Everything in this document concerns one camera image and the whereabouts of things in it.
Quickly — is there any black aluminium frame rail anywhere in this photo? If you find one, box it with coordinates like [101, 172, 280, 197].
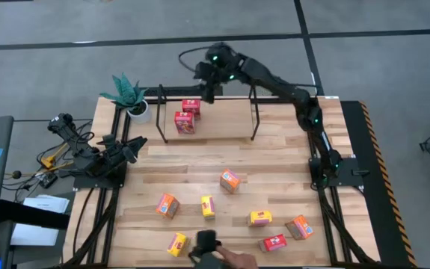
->
[302, 99, 339, 265]
[101, 110, 132, 265]
[139, 85, 224, 98]
[86, 105, 123, 265]

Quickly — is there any white paper sheet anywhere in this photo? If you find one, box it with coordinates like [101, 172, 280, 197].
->
[22, 194, 71, 215]
[10, 223, 61, 248]

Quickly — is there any Frosted Mini Wheats orange box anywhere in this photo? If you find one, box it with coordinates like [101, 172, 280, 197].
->
[219, 167, 242, 194]
[284, 214, 316, 241]
[156, 192, 181, 220]

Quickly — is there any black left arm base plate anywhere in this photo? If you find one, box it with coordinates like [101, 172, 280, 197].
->
[73, 164, 127, 189]

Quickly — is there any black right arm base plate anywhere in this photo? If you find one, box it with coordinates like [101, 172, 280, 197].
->
[309, 156, 371, 188]

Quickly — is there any Froot Loops red cereal box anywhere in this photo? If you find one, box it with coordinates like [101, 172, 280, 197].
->
[257, 233, 288, 253]
[181, 99, 202, 121]
[173, 111, 197, 135]

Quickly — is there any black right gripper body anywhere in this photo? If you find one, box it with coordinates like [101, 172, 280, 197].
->
[194, 61, 225, 91]

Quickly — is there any black bar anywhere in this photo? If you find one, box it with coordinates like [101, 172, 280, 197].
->
[0, 199, 71, 230]

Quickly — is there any Corn Pops yellow cereal box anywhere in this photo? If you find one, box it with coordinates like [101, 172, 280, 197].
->
[200, 194, 216, 220]
[167, 232, 190, 259]
[247, 209, 274, 229]

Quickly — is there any green plant in white pot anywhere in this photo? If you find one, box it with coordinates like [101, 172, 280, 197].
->
[99, 72, 153, 126]

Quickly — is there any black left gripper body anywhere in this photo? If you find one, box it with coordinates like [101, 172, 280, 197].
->
[100, 141, 130, 171]

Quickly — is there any yellow cable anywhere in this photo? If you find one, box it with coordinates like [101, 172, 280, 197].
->
[40, 143, 76, 170]

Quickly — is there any person's hand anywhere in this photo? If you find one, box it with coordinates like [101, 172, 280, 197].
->
[216, 244, 261, 269]

